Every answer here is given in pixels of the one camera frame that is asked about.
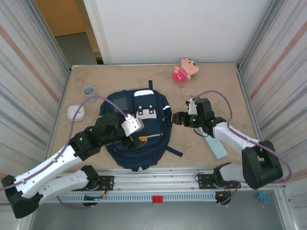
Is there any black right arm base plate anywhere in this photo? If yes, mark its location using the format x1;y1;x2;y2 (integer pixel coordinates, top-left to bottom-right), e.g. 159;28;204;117
197;173;217;190

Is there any blue binder clip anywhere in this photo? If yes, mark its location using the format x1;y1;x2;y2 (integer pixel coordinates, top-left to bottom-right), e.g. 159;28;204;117
257;191;272;209

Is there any aluminium frame post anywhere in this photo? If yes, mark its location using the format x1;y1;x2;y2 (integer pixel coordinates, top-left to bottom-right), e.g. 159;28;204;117
236;0;285;72
30;0;72;74

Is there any pink plush doll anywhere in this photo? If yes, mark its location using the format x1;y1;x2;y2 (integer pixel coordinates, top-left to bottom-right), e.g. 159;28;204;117
172;57;200;84

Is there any slotted grey cable duct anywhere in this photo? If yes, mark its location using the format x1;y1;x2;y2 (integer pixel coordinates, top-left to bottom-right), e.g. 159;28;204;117
43;193;218;204

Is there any grey cup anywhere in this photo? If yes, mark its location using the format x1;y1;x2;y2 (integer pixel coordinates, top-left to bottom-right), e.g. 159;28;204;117
82;85;98;103

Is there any orange wooden door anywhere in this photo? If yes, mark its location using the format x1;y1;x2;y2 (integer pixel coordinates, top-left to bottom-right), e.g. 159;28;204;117
35;0;102;66

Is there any navy blue school backpack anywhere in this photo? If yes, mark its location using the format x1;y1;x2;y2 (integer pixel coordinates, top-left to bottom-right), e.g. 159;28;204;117
99;80;183;172

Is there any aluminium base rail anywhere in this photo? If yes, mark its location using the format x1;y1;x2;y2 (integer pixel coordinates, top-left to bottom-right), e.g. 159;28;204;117
24;167;287;192

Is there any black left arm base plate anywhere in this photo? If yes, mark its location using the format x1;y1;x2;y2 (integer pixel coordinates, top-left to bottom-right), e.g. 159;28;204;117
95;175;115;191

